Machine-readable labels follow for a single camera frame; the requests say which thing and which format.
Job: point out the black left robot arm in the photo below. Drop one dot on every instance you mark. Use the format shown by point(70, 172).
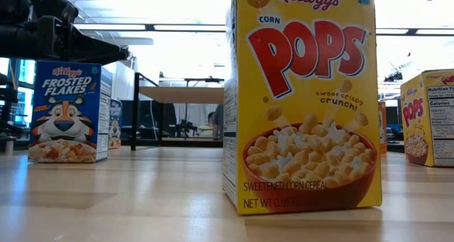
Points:
point(17, 39)

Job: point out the person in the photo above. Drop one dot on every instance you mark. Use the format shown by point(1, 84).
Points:
point(219, 121)

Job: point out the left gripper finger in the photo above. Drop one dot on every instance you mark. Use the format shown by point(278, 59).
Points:
point(95, 50)

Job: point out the blue Frosted Flakes cereal box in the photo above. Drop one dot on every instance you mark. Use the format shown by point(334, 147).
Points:
point(115, 128)
point(67, 110)

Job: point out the large glass window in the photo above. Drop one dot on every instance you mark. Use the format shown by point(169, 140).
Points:
point(26, 71)

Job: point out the black aluminium table frame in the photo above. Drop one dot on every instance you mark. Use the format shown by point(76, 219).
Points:
point(184, 142)

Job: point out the white cup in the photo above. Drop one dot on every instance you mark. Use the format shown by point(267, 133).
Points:
point(9, 148)

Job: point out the black background robot arm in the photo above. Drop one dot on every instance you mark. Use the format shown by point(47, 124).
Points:
point(185, 127)

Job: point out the wooden shelf black metal legs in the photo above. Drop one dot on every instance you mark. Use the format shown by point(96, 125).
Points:
point(177, 94)

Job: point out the black ceiling spotlight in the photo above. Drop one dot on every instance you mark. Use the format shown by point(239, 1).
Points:
point(393, 77)

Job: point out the yellow Corn Pops cereal box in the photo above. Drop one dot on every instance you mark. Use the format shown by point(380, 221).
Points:
point(305, 93)
point(425, 121)

